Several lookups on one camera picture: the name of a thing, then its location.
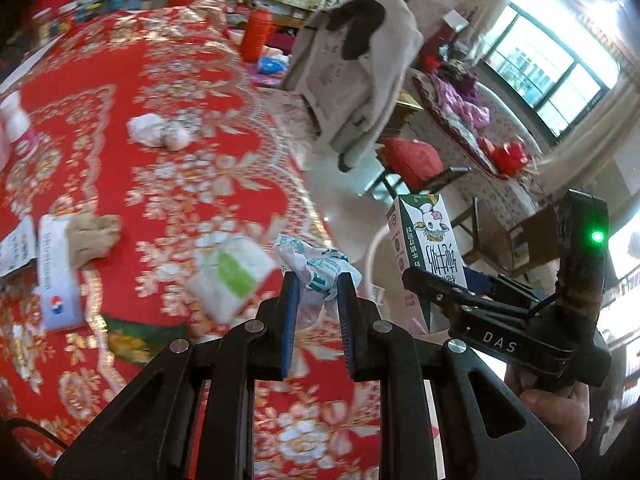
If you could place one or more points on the white tissue wad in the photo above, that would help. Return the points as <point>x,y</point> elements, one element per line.
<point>147,127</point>

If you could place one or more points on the white pill bottle pink label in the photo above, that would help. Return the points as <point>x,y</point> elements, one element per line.
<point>15,120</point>

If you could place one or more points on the purple patterned box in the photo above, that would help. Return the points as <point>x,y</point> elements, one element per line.
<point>267,80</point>

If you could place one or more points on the floral padded chair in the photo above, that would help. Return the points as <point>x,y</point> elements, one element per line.
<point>330,75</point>

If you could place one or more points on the red seat cushion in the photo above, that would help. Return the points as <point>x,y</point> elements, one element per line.
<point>412,160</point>

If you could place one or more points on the white lace tablecloth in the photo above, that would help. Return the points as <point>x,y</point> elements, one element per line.
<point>290,135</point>

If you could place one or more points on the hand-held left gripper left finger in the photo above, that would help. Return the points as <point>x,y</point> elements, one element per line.
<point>290,320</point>

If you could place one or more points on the red thermos flask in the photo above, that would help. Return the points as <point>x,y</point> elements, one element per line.
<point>255,35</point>

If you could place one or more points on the white fleece coat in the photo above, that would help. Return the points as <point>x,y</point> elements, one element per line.
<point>395,60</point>

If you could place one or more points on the white blue medicine box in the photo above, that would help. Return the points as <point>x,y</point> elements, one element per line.
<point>57,270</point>

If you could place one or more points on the person's right hand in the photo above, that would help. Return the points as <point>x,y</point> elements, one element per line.
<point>550,410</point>

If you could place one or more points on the window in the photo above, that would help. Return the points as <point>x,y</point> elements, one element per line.
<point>545,65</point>

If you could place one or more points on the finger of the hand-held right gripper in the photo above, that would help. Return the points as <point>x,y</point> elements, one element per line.
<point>480,280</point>
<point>430,287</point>

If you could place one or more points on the green white milk carton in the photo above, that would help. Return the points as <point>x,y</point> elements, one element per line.
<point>430,240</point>

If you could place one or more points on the red bag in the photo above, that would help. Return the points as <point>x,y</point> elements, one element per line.
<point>510,157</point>

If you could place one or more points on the blue tissue packet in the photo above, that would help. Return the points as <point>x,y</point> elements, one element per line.
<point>272,64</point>

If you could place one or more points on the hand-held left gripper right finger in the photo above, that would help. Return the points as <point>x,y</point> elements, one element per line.
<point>347,320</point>

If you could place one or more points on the pink thermos bottle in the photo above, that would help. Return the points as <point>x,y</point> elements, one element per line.
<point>3,147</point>

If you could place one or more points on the green cracker packet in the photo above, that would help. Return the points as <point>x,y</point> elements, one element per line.
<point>145,337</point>

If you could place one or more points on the beige glove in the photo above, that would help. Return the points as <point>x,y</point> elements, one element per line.
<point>92,237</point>

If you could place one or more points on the green white wrapper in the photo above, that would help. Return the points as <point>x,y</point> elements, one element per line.
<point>315,265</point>

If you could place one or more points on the orange white snack wrapper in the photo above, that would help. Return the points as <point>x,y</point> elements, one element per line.
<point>17,250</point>

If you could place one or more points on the green white tissue pack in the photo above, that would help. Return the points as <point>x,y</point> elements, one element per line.
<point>230,270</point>

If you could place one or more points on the purple quilted clothes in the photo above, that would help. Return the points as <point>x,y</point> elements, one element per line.
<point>460,100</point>

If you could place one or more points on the floral covered sofa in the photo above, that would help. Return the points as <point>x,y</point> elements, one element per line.
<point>470,135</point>

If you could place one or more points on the wooden chair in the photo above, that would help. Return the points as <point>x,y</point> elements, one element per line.
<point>530,230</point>
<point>450,175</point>

